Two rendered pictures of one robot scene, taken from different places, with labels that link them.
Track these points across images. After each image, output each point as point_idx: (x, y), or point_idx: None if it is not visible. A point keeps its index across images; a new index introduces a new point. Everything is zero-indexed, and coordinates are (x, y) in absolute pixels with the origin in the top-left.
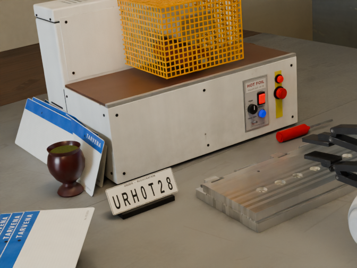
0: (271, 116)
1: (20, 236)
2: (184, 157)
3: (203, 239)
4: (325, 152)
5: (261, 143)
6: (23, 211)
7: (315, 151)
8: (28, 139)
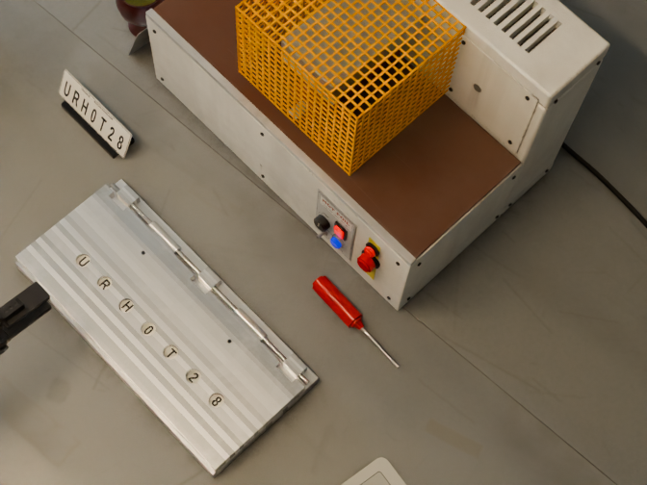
0: (356, 260)
1: None
2: (232, 149)
3: (6, 206)
4: (35, 318)
5: (315, 257)
6: None
7: (48, 306)
8: None
